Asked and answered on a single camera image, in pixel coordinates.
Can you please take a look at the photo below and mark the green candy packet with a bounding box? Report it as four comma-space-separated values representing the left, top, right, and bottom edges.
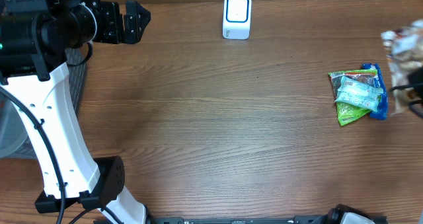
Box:
328, 69, 377, 126

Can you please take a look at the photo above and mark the white barcode scanner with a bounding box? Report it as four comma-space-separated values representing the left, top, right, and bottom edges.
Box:
222, 0, 252, 40

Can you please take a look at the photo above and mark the grey plastic basket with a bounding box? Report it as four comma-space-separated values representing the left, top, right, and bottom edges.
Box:
1, 64, 87, 159

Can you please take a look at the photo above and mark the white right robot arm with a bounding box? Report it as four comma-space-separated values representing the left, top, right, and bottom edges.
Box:
312, 64, 422, 224

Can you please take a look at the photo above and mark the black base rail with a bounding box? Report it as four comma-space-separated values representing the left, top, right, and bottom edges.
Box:
154, 215, 318, 224

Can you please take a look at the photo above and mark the beige nut snack bag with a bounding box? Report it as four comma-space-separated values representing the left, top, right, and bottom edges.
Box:
381, 19, 422, 114

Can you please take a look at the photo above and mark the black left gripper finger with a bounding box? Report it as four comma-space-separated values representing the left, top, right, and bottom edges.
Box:
124, 1, 151, 28
123, 26, 145, 44

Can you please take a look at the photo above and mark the teal snack packet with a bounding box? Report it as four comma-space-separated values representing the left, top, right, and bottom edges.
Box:
335, 77, 383, 112

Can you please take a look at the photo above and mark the blue snack packet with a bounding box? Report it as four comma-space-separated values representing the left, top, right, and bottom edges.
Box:
362, 63, 389, 120

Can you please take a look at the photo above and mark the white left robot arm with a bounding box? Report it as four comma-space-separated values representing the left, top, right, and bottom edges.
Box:
1, 0, 153, 223

